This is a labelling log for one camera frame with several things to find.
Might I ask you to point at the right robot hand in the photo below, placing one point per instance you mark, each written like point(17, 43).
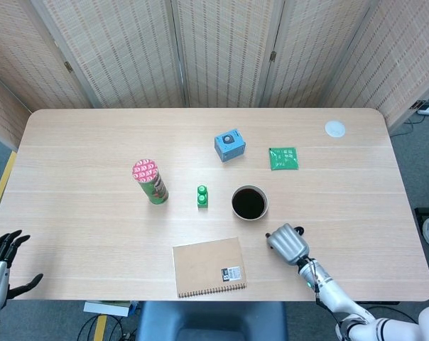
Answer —
point(288, 244)

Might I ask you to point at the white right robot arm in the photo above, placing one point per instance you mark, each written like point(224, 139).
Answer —
point(337, 295)

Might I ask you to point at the brown spiral notebook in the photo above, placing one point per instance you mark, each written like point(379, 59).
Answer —
point(209, 266)

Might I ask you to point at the green sachet packet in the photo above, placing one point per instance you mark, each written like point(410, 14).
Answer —
point(284, 158)

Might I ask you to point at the green toy building block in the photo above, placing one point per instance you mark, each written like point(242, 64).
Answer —
point(202, 197)

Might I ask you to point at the blue-grey chair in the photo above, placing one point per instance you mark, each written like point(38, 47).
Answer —
point(211, 321)

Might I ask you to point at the blue cardboard box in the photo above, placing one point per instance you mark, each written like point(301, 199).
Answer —
point(229, 146)

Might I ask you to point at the white round table grommet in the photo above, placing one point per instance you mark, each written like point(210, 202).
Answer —
point(335, 128)

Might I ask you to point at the green Pringles chips can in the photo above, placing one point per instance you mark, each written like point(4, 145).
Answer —
point(151, 181)

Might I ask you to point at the brass screen hinge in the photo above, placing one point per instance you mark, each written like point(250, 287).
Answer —
point(68, 66)
point(272, 56)

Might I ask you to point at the woven folding screen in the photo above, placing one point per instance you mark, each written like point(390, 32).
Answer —
point(218, 49)

